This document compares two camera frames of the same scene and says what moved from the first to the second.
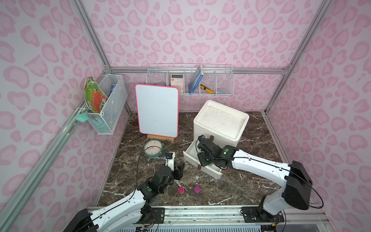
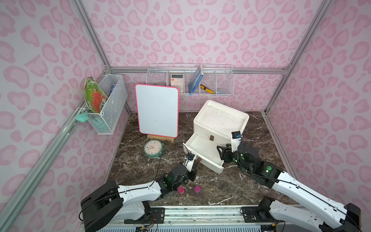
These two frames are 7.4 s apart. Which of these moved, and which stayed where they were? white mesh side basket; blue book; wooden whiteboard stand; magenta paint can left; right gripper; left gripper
Moved: right gripper; left gripper
Stayed: wooden whiteboard stand; white mesh side basket; magenta paint can left; blue book
